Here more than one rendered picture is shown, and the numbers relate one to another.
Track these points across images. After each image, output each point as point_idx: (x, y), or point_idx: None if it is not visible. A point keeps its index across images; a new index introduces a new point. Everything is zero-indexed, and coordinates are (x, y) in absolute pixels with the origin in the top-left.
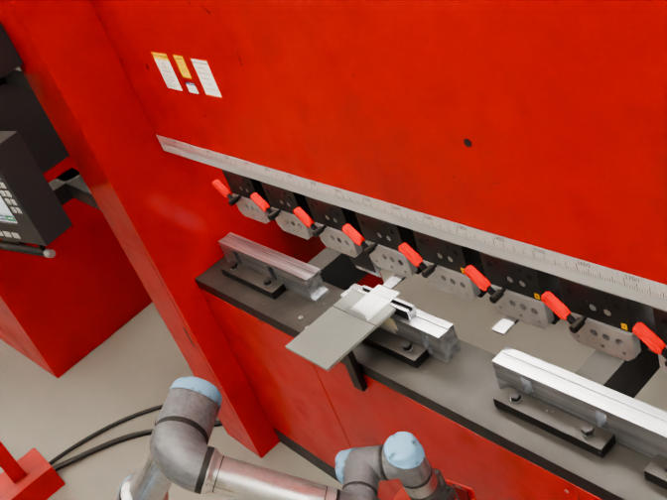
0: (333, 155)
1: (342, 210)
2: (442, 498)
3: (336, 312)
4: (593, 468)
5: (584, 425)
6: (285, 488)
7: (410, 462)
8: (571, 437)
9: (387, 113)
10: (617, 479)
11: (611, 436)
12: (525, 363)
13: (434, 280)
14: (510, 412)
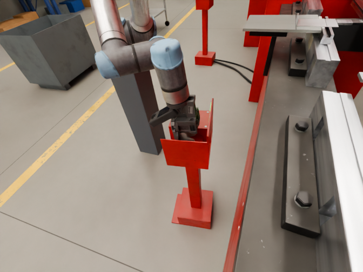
0: None
1: None
2: (184, 119)
3: (292, 17)
4: (261, 219)
5: (307, 192)
6: (98, 8)
7: (155, 60)
8: (286, 185)
9: None
10: (260, 253)
11: (315, 231)
12: (343, 112)
13: None
14: (286, 131)
